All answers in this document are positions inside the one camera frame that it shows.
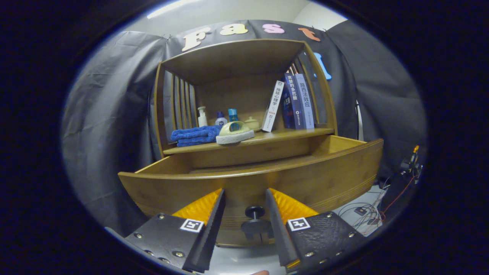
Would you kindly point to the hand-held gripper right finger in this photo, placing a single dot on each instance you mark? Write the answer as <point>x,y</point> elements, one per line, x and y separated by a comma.
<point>279,229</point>

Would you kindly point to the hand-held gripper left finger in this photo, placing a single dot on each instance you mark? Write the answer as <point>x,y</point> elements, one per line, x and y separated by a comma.
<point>212,229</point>

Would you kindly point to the black drawer knob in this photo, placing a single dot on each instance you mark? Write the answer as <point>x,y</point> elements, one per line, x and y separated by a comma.
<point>255,212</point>

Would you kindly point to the wooden drawer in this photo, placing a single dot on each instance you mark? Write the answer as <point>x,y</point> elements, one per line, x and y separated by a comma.
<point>244,191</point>

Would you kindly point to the cream brush with white sponge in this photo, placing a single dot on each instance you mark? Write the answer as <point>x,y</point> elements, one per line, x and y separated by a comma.
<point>235,135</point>

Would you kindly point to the wooden countertop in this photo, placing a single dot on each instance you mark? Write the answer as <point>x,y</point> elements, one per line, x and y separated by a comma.
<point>282,133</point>

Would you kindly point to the wooden cabinet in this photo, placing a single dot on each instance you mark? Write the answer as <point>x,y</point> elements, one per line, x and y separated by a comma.
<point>233,57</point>

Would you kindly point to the blue folded towel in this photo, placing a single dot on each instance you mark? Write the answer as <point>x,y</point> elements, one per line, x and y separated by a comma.
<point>195,135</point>

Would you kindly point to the cream lidded teacup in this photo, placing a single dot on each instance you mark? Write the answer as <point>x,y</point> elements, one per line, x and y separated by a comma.
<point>253,124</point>

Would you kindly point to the white bottle with blue cap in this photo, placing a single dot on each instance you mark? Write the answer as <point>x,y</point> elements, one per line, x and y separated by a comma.
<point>221,120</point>

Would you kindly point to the white pump bottle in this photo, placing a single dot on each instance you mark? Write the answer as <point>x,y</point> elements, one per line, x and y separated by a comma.
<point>202,119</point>

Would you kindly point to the clear blue bottle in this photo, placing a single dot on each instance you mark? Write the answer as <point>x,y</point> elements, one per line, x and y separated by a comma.
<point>233,114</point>

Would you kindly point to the white book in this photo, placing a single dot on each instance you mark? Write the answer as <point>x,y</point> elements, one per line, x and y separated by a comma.
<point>273,105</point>

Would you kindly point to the dark blue book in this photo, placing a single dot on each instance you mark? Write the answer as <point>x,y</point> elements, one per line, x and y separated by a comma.
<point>291,103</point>

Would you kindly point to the light purple book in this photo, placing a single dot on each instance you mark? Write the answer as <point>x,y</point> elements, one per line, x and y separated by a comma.
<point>305,101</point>

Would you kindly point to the black device with orange tip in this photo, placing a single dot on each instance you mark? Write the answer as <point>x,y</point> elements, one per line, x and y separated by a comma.
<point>410,164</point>

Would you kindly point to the brown thin books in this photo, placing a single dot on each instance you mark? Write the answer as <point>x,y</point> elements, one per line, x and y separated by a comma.
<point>292,69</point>

